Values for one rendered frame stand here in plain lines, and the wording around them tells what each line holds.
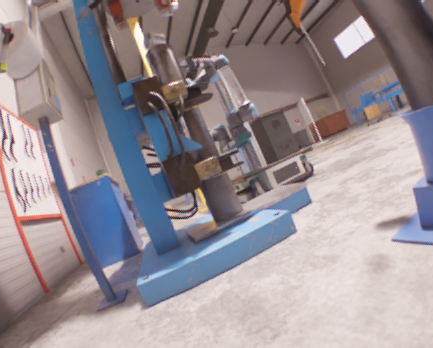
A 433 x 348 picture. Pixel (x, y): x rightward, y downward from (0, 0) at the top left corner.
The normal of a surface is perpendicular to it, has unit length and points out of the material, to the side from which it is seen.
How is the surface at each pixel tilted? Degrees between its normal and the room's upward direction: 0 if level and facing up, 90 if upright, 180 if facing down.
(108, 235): 90
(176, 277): 90
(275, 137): 90
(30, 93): 90
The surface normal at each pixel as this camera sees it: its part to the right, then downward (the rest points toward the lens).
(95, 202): 0.24, -0.12
